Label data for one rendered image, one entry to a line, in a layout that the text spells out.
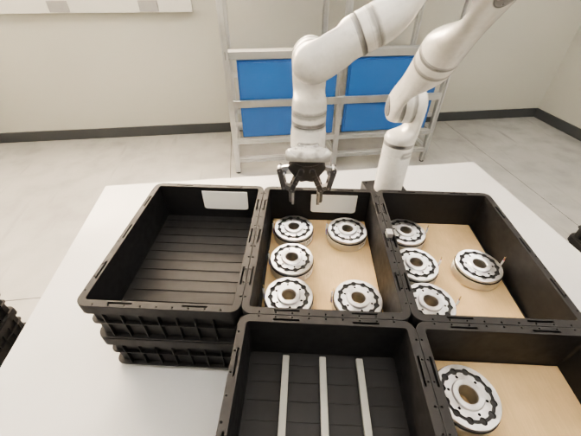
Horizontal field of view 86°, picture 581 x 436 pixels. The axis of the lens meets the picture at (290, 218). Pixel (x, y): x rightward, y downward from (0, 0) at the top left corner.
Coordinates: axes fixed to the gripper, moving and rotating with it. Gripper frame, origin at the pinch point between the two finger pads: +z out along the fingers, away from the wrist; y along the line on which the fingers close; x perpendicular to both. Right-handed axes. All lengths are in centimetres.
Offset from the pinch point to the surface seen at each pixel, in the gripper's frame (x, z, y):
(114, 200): -31, 26, 72
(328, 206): -6.6, 7.6, -6.8
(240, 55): -168, 7, 43
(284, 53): -173, 6, 14
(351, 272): 12.7, 12.3, -11.4
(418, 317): 31.2, 2.1, -19.4
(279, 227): 0.7, 9.5, 6.5
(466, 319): 31.2, 2.1, -27.7
